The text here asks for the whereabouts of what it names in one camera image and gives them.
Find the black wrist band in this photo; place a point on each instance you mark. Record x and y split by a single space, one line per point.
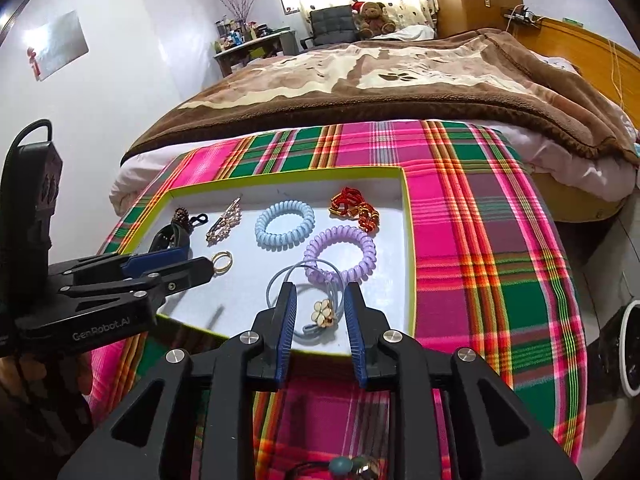
172 237

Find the brown teddy bear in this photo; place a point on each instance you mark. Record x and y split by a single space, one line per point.
372 17

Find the power strip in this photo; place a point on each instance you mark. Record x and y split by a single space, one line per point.
520 16

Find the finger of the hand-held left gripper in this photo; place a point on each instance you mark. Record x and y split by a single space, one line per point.
155 260
190 272

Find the wooden desk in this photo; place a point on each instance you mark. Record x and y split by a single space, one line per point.
250 47

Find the cluster of desk bottles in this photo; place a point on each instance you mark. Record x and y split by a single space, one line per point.
240 32

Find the white pillow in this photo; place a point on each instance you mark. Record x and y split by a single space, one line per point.
412 32

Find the pink green plaid blanket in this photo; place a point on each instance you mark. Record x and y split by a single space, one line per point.
500 285

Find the black padded chair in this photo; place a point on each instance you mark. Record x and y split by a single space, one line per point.
332 22

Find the dried flower branches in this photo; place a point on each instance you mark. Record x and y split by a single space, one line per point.
242 2

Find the red orange scrunchie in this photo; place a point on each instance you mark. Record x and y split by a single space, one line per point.
367 217

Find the rhinestone hair clip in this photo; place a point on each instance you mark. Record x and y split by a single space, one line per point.
224 222

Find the black bin with white rim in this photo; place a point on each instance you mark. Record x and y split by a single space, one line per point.
607 350

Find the person's left hand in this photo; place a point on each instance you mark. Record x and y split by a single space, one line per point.
82 375

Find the brown plush blanket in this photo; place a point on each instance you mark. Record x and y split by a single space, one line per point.
400 75

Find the wooden headboard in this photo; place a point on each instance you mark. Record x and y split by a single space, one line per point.
575 45

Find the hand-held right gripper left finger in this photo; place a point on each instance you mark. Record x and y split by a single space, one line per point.
286 330

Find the silver wall sheet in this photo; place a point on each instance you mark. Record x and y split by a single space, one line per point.
57 42

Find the red hanging wall ornament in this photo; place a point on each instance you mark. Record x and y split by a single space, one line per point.
34 62

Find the yellow-green shallow cardboard box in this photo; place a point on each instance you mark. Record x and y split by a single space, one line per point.
240 300

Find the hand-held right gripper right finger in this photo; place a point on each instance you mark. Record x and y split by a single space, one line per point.
354 330

